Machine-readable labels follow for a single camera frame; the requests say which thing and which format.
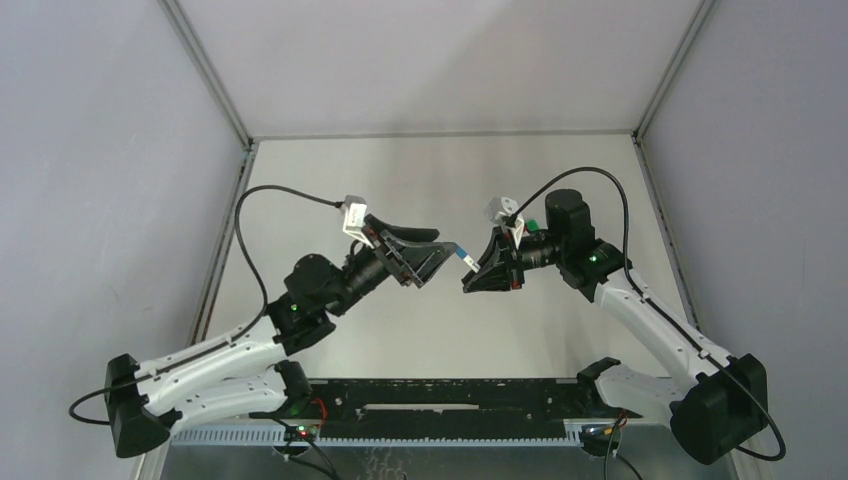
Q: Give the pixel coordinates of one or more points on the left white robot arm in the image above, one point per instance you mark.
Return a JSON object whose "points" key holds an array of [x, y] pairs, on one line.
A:
{"points": [[250, 369]]}

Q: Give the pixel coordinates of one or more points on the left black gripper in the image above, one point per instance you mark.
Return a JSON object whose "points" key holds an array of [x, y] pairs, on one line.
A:
{"points": [[392, 259]]}

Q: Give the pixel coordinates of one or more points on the left controller board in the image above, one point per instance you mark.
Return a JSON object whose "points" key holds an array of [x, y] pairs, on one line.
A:
{"points": [[301, 433]]}

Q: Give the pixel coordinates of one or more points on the controller board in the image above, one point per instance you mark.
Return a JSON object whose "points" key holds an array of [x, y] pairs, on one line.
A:
{"points": [[598, 435], [301, 433]]}

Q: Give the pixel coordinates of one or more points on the aluminium frame rail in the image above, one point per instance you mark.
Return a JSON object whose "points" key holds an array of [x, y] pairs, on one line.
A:
{"points": [[450, 424]]}

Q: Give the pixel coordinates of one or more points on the right controller board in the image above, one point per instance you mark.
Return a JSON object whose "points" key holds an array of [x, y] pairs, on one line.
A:
{"points": [[598, 435]]}

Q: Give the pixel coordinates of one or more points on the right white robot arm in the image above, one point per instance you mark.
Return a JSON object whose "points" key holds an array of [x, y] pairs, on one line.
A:
{"points": [[711, 400]]}

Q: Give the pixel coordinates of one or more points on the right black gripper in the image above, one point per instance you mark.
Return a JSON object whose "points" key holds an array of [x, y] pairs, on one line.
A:
{"points": [[508, 256]]}

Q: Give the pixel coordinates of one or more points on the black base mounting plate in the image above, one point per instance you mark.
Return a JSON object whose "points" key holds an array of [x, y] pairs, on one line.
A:
{"points": [[437, 401]]}

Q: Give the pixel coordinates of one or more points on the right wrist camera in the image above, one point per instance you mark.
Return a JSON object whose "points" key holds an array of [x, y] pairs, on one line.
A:
{"points": [[503, 212]]}

